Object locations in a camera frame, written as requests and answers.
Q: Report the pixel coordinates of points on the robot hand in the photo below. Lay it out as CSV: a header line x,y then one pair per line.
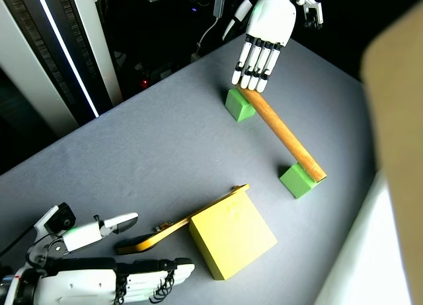
x,y
271,17
82,285

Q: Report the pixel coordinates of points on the round wooden dowel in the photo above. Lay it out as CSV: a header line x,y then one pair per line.
x,y
281,126

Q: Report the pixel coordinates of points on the grey usb hub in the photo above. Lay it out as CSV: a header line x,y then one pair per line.
x,y
218,0

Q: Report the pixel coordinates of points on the green support block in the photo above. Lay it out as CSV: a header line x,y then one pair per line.
x,y
295,182
238,103

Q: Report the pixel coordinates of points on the grey tablecloth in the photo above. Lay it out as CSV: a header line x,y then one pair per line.
x,y
148,153

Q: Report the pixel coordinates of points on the yellow cube block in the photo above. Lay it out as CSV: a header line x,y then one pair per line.
x,y
231,239

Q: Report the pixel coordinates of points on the brown cardboard sheet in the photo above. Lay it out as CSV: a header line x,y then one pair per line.
x,y
396,119

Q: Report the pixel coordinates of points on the bright light strip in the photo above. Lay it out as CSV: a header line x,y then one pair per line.
x,y
66,50

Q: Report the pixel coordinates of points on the white backdrop sheet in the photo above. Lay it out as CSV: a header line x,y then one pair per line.
x,y
363,252

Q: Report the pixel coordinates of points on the white rack frame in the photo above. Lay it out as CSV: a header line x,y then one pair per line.
x,y
96,37

